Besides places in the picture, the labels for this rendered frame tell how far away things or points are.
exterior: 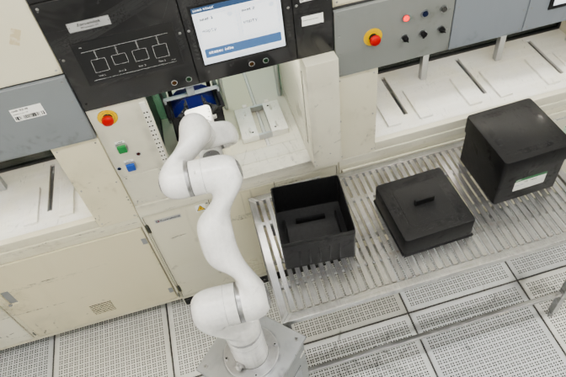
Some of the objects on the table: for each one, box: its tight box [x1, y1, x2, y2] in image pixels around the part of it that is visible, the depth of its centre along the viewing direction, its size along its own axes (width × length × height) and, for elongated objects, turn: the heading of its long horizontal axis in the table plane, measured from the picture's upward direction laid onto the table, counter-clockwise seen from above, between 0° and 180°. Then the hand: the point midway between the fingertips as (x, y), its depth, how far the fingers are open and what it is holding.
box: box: [460, 98, 566, 204], centre depth 209 cm, size 29×29×25 cm
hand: (194, 102), depth 203 cm, fingers open, 6 cm apart
